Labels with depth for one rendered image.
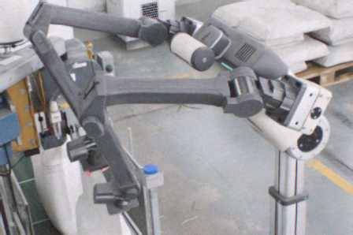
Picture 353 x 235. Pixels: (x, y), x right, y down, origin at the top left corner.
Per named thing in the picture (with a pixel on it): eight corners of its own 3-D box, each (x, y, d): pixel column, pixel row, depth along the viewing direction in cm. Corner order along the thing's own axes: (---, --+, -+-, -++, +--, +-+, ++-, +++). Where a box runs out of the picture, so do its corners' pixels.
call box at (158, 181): (164, 184, 255) (163, 172, 252) (146, 189, 252) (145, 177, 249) (156, 175, 261) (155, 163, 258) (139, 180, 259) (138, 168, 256)
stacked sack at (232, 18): (303, 19, 512) (304, 1, 505) (231, 33, 496) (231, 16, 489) (275, 6, 548) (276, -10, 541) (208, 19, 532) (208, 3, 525)
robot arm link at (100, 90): (82, 97, 139) (79, 64, 144) (78, 132, 150) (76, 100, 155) (268, 98, 147) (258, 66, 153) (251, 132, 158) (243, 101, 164)
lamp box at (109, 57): (115, 77, 240) (113, 56, 236) (105, 80, 239) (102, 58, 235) (109, 71, 247) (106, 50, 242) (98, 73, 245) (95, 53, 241)
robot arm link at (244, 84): (278, 98, 150) (273, 81, 153) (247, 87, 145) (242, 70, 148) (254, 119, 157) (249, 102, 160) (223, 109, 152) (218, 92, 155)
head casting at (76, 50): (109, 120, 248) (101, 50, 233) (51, 135, 241) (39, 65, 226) (87, 94, 273) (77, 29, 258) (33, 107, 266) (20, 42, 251)
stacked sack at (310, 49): (332, 57, 493) (333, 40, 486) (263, 76, 472) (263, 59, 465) (299, 43, 528) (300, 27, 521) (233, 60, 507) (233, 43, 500)
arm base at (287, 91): (288, 73, 159) (268, 115, 162) (265, 65, 155) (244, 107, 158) (308, 84, 152) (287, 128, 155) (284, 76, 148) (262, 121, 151)
